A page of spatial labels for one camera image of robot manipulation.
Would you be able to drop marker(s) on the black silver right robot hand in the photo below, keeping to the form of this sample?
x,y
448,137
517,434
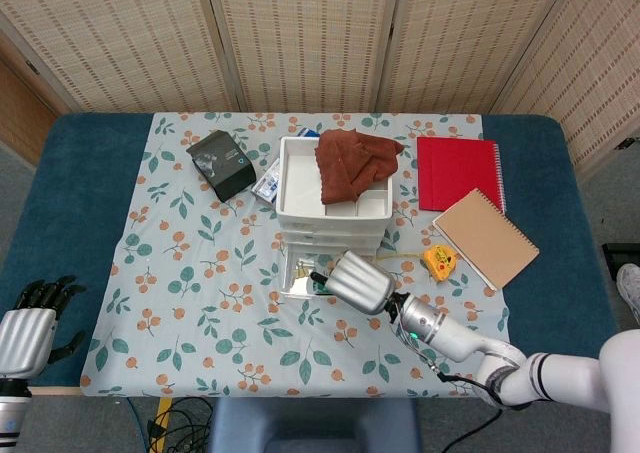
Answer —
x,y
357,283

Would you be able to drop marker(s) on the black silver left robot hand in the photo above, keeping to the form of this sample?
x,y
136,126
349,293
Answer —
x,y
25,328

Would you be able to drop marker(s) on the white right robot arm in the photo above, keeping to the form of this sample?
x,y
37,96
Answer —
x,y
475,343

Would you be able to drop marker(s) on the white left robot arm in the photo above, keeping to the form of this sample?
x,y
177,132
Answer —
x,y
10,413

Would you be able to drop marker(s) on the white plastic drawer unit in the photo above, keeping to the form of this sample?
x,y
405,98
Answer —
x,y
300,173

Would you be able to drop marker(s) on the gold metal clips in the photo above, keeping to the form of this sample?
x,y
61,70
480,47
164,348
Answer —
x,y
302,269

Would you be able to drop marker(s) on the yellow tape measure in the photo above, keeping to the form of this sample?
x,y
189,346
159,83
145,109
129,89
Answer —
x,y
440,263

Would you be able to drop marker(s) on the brown cloth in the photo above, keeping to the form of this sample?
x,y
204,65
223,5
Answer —
x,y
350,168

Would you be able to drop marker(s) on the white blue small carton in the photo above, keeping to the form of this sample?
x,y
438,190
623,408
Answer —
x,y
267,183

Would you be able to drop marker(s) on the kraft brown spiral notebook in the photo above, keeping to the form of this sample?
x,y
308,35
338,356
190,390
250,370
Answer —
x,y
487,238

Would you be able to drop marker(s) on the teal blue table cover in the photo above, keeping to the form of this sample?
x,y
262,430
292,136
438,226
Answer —
x,y
75,198

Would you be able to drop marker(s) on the red spiral notebook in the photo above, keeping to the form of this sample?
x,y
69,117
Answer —
x,y
455,173

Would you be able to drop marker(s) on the blue padded seat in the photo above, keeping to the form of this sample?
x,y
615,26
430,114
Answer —
x,y
310,423

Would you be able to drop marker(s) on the floral print tablecloth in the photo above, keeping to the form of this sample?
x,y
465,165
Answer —
x,y
200,273

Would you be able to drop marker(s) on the blue small box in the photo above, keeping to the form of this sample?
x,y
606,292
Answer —
x,y
308,133

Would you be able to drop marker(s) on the black cardboard box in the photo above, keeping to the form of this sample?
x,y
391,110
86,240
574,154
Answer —
x,y
225,168

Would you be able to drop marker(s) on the wooden door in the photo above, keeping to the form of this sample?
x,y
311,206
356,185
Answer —
x,y
20,113

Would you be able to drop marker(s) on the woven folding screen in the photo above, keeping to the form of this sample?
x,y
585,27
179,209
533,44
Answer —
x,y
300,38

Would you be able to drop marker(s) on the black floor stand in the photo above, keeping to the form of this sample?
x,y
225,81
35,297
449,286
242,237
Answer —
x,y
622,255

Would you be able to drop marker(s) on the white shoe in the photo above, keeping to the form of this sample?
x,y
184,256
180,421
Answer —
x,y
630,288

